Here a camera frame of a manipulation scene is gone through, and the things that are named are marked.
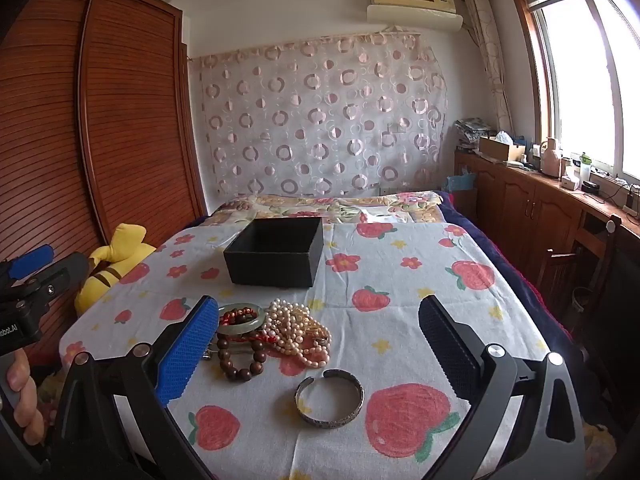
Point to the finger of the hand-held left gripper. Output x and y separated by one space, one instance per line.
65 267
30 261

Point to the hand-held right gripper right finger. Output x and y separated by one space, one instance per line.
447 350

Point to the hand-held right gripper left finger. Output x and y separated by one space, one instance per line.
186 355

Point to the green jade bangle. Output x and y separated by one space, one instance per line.
250 328

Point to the black box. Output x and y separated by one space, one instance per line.
280 265

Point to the person's left hand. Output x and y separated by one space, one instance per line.
22 402

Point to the yellow plush toy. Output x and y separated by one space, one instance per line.
107 275

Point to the strawberry print sheet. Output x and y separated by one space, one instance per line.
400 280

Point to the dark blue blanket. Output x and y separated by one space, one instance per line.
505 255

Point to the trash bin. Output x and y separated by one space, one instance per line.
581 310

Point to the wooden chair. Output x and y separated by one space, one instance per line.
565 270

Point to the long wooden cabinet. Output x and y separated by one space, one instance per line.
515 210

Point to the brown wooden wardrobe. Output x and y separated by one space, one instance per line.
110 110

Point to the blue plastic bag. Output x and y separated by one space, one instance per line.
460 183

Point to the floral bedsheet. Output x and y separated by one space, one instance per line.
300 206

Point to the cardboard box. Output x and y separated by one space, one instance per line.
500 149

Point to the pink kettle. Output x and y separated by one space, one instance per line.
551 160

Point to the stack of magazines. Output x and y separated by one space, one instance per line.
472 130

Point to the green lid bottle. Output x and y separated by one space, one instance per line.
585 170

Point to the sheer circle pattern curtain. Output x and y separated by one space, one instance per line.
320 115

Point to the beige window curtain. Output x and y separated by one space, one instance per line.
487 50

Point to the wooden framed window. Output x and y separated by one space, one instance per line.
575 75

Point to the white air conditioner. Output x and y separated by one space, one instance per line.
415 7

